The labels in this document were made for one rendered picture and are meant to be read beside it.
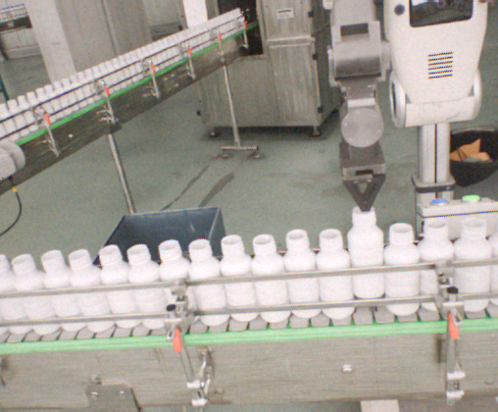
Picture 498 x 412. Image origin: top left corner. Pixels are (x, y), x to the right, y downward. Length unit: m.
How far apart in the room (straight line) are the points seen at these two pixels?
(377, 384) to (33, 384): 0.69
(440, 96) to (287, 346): 0.77
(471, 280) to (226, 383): 0.49
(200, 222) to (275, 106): 3.21
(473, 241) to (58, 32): 6.25
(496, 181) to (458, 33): 1.21
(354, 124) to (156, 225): 1.00
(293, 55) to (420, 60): 3.17
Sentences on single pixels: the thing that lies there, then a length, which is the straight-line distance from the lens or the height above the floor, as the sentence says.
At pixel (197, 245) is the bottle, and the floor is 1.16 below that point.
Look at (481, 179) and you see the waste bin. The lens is 2.48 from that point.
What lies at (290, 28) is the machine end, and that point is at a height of 0.96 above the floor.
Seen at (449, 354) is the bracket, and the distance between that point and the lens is 0.93.
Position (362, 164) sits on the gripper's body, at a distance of 0.80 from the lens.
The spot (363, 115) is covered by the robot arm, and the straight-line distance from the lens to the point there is 0.72.
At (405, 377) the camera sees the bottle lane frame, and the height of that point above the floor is 0.88.
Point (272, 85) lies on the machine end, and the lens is 4.65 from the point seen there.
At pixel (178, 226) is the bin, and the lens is 1.60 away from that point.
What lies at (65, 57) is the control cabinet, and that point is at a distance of 6.86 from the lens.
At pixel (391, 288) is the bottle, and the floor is 1.06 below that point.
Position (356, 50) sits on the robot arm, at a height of 1.47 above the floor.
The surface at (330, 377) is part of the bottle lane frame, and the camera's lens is 1.03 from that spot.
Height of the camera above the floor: 1.62
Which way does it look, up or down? 27 degrees down
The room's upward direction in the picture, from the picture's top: 10 degrees counter-clockwise
